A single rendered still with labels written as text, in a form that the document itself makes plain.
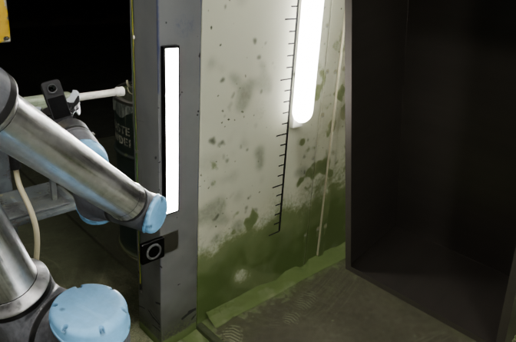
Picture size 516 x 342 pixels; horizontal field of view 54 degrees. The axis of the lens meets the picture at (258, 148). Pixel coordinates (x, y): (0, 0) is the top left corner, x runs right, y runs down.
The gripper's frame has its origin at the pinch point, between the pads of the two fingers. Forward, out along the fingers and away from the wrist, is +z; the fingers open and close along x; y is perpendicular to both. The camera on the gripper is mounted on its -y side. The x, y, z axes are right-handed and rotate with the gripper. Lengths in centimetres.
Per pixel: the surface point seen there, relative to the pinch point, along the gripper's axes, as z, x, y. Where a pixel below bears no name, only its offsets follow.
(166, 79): 15.2, 39.7, 12.4
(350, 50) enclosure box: -27, 83, -1
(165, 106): 14.1, 37.5, 21.5
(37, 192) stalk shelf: 20.2, -9.5, 41.6
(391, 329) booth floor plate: -40, 107, 134
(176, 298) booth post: 6, 27, 105
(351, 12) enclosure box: -27, 83, -12
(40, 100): 13.2, -0.7, 6.7
